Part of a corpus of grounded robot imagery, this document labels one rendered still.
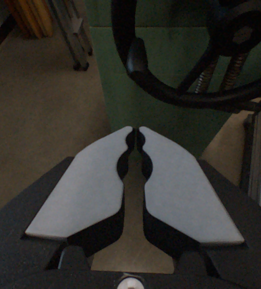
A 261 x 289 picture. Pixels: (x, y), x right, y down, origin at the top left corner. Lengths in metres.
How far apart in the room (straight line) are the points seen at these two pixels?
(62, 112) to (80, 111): 0.12
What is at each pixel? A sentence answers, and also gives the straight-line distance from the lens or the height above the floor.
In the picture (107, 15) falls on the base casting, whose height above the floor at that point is 0.73.
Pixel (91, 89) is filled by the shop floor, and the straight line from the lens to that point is 1.36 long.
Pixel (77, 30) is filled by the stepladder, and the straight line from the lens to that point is 1.41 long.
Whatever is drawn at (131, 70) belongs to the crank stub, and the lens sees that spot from 0.21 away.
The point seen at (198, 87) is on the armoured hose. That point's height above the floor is 0.66.
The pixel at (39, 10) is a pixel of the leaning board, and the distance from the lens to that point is 1.89.
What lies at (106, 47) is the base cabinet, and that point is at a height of 0.67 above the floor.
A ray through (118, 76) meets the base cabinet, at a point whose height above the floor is 0.58.
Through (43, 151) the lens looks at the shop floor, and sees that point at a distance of 1.16.
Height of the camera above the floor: 0.93
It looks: 62 degrees down
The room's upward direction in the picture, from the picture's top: 2 degrees counter-clockwise
